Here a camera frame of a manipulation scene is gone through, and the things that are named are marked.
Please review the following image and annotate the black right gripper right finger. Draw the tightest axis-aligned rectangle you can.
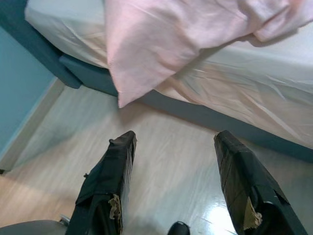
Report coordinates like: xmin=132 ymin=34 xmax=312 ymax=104
xmin=214 ymin=130 xmax=309 ymax=235

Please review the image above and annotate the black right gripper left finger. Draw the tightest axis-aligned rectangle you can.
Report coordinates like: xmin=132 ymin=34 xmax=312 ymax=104
xmin=70 ymin=130 xmax=137 ymax=235

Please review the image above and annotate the black robot right foot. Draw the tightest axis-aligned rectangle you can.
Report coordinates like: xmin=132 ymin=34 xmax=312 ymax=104
xmin=168 ymin=221 xmax=190 ymax=235

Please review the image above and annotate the cream sheeted bed mattress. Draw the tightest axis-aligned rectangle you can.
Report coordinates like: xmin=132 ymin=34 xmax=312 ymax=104
xmin=24 ymin=0 xmax=313 ymax=147

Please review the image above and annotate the grey robot right leg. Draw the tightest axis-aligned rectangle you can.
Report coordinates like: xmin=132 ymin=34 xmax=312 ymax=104
xmin=0 ymin=215 xmax=71 ymax=235

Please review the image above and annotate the pink floral print pillow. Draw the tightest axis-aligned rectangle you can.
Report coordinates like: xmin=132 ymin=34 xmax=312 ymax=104
xmin=104 ymin=0 xmax=313 ymax=109

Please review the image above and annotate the teal upholstered bed frame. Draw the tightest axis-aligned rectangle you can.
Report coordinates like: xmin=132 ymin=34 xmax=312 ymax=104
xmin=0 ymin=0 xmax=313 ymax=164

